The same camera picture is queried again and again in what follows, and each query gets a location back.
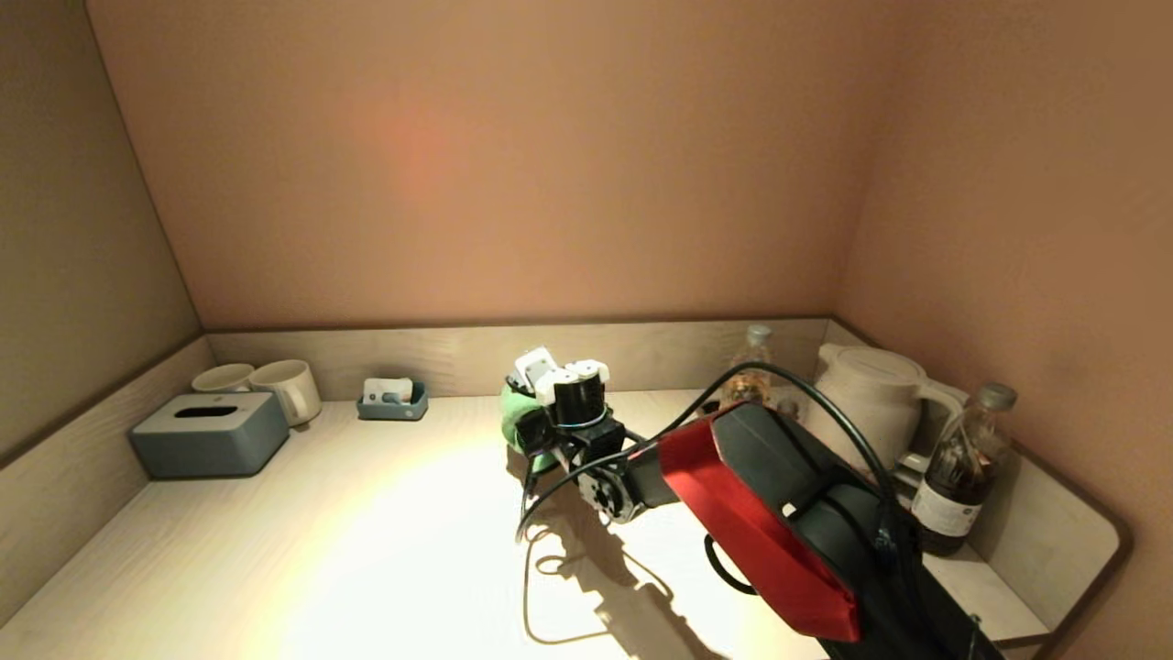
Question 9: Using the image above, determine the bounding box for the small blue-grey tray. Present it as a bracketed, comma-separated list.
[356, 381, 430, 422]

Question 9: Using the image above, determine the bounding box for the green microfibre cloth black hem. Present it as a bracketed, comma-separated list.
[499, 378, 562, 474]

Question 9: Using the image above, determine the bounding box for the short black cable loop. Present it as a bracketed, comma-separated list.
[703, 534, 763, 598]

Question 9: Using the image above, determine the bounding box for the white mug with handle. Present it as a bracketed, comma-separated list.
[248, 359, 323, 428]

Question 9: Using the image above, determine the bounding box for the white mug without visible handle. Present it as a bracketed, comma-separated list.
[192, 363, 256, 394]

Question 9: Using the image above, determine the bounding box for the grey tissue box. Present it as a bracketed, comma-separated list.
[128, 392, 291, 479]

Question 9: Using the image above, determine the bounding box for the clear bottle of dark tea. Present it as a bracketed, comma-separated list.
[911, 382, 1019, 557]

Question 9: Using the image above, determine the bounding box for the clear bottle of amber tea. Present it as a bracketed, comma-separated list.
[722, 324, 776, 410]

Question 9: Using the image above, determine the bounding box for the slanted wood grain upstand panel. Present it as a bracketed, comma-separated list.
[0, 335, 216, 632]

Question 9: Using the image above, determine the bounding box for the rounded-corner wood upstand panel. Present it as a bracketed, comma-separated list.
[818, 317, 1134, 643]

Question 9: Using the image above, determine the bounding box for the white electric kettle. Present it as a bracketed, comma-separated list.
[811, 344, 965, 478]

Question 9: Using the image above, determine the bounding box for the long wood grain upstand panel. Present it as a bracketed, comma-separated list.
[206, 317, 830, 402]

